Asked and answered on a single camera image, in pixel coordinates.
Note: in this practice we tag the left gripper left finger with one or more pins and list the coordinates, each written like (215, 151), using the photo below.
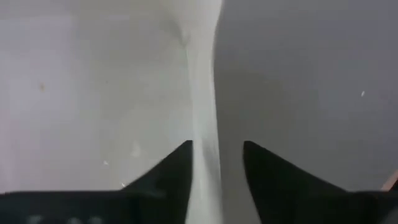
(168, 186)

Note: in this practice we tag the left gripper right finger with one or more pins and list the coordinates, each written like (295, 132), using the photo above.
(280, 193)

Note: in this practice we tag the white plastic bin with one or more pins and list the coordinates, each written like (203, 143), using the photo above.
(77, 93)

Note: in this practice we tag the grey table mat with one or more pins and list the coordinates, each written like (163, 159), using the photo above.
(311, 77)

